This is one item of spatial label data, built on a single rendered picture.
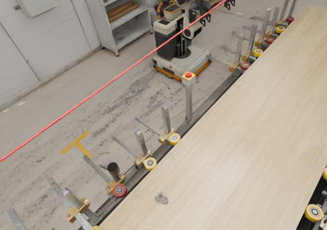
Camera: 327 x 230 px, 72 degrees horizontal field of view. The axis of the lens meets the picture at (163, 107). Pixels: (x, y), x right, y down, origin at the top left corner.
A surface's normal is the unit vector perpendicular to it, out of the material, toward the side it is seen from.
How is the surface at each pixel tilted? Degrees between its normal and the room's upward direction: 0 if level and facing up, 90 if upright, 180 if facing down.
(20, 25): 90
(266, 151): 0
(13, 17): 90
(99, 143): 0
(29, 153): 0
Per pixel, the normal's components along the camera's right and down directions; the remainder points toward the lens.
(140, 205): -0.10, -0.66
